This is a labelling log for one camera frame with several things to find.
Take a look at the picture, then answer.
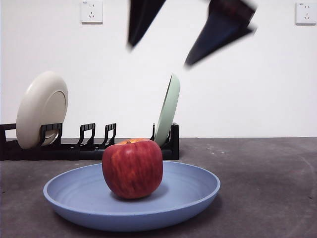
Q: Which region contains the red apple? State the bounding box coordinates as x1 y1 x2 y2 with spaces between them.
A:
102 138 163 200

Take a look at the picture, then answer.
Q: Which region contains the blue round plate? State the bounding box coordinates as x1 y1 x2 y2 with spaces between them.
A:
43 160 221 233

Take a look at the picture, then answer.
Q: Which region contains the pale green round plate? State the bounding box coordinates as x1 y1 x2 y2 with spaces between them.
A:
154 73 181 147

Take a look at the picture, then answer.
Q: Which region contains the cream white round plate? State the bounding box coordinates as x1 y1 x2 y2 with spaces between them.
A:
15 71 69 150

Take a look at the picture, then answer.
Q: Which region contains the black plastic plate rack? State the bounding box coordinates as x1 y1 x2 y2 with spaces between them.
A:
0 122 180 161

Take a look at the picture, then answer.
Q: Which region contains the white wall power outlet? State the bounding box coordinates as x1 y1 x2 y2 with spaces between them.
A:
80 0 104 25
294 1 317 25

